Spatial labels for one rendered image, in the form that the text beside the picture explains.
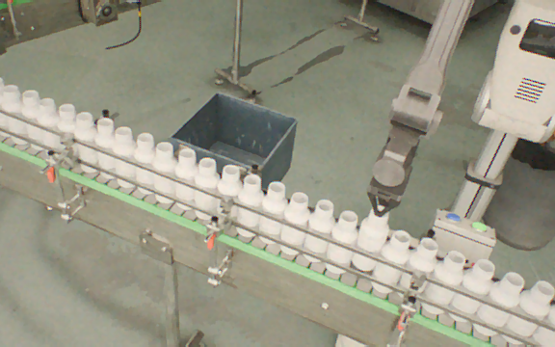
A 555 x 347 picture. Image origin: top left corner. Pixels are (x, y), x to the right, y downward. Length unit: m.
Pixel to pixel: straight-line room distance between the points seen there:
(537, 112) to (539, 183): 1.17
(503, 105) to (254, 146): 0.85
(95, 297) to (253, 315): 0.69
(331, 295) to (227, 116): 0.87
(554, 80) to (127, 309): 1.81
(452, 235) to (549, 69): 0.51
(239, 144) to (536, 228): 1.63
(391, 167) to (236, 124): 1.06
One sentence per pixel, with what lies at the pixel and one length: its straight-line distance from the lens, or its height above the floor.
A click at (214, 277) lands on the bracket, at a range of 1.31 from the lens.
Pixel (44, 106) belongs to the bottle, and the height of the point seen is 1.16.
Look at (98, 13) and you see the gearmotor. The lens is 2.48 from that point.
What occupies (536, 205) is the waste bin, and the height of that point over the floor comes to 0.33.
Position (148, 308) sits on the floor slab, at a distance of 2.36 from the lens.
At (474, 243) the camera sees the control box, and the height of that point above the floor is 1.10.
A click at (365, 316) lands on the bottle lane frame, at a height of 0.93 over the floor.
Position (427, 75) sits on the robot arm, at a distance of 0.92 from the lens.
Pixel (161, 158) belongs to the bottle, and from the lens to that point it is 1.26.
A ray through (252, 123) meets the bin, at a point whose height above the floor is 0.87.
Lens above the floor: 1.95
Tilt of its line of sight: 41 degrees down
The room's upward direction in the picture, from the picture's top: 8 degrees clockwise
